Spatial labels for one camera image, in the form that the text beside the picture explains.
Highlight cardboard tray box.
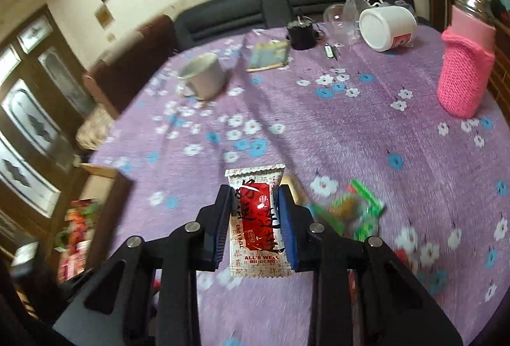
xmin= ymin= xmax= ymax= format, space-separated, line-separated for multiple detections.
xmin=47 ymin=163 xmax=134 ymax=283

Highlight green striped candy wrapper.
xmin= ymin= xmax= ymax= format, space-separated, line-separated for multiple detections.
xmin=310 ymin=179 xmax=385 ymax=241

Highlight cracker packet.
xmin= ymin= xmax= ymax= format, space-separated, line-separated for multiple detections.
xmin=280 ymin=173 xmax=310 ymax=206

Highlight patterned cushion seat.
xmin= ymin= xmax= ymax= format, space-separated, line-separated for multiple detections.
xmin=75 ymin=103 xmax=114 ymax=151

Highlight purple floral tablecloth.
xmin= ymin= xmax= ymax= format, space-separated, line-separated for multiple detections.
xmin=91 ymin=26 xmax=509 ymax=343

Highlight wooden glass panel doors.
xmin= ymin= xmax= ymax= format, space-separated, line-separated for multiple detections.
xmin=1 ymin=6 xmax=94 ymax=272

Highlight brown armchair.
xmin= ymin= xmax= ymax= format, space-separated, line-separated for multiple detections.
xmin=83 ymin=14 xmax=178 ymax=119

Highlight pink knit covered bottle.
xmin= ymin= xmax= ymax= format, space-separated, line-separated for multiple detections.
xmin=437 ymin=0 xmax=496 ymax=119

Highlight white ceramic mug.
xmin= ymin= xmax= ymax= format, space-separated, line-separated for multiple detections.
xmin=176 ymin=52 xmax=228 ymax=101

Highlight white plastic cup lying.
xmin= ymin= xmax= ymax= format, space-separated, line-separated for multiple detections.
xmin=359 ymin=6 xmax=417 ymax=52

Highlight green booklet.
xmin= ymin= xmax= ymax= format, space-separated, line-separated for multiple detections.
xmin=246 ymin=41 xmax=289 ymax=72

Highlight small black pot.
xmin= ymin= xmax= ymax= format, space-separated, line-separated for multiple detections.
xmin=286 ymin=19 xmax=317 ymax=51

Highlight clear glass cups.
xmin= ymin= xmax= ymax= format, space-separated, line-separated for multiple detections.
xmin=323 ymin=0 xmax=382 ymax=48

